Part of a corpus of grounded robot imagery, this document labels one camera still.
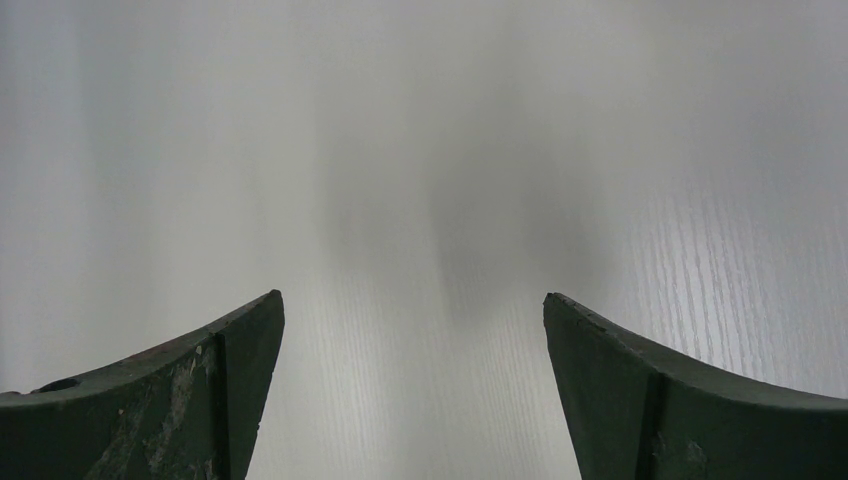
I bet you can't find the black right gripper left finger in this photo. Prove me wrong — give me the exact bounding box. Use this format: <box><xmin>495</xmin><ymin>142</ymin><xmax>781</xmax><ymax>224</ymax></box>
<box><xmin>1</xmin><ymin>290</ymin><xmax>285</xmax><ymax>479</ymax></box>

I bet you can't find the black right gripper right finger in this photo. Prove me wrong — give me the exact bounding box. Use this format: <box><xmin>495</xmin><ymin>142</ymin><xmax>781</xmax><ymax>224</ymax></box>
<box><xmin>543</xmin><ymin>293</ymin><xmax>847</xmax><ymax>479</ymax></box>

